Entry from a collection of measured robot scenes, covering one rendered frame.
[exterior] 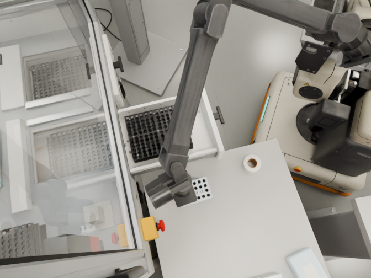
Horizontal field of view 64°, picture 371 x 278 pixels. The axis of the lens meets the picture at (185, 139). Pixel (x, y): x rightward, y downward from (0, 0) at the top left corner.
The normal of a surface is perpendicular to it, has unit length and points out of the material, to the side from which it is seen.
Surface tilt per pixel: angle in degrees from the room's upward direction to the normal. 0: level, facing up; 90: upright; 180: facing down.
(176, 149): 43
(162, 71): 3
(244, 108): 0
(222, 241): 0
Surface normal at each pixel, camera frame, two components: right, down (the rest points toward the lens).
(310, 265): 0.00, -0.33
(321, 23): 0.13, 0.36
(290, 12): 0.33, 0.39
